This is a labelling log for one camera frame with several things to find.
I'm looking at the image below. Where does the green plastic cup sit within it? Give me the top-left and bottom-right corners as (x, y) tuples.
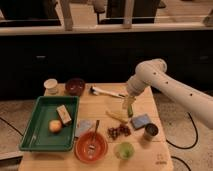
(115, 142), (134, 160)

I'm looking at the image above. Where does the yellow round fruit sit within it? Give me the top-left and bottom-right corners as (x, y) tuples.
(49, 120), (62, 133)

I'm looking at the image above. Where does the tan wooden block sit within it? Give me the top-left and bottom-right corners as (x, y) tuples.
(57, 105), (72, 125)

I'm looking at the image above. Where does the green chili pepper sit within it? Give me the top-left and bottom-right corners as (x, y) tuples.
(127, 105), (134, 118)

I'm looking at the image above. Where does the metal spoon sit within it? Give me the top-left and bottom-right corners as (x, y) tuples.
(88, 120), (100, 158)

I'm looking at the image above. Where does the orange plastic bowl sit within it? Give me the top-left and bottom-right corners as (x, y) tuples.
(75, 131), (108, 164)

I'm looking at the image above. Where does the black cable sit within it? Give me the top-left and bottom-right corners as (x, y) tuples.
(165, 112), (200, 150)

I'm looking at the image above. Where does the blue sponge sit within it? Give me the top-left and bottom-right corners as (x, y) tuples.
(131, 114), (151, 130)

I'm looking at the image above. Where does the white ceramic cup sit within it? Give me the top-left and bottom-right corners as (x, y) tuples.
(44, 78), (58, 94)

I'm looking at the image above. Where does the white handled dish brush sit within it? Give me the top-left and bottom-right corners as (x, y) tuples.
(90, 86), (124, 98)

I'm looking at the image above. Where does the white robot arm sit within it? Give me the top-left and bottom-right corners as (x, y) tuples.
(122, 59), (213, 130)

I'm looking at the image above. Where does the grey blue cloth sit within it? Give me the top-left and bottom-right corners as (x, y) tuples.
(75, 120), (93, 137)

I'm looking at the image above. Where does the green plastic tray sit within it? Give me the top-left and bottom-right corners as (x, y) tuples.
(19, 96), (79, 152)

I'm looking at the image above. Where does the dark red grape bunch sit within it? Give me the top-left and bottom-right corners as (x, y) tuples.
(107, 124), (131, 140)

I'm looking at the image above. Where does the dark red bowl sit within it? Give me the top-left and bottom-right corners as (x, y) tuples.
(65, 78), (85, 96)

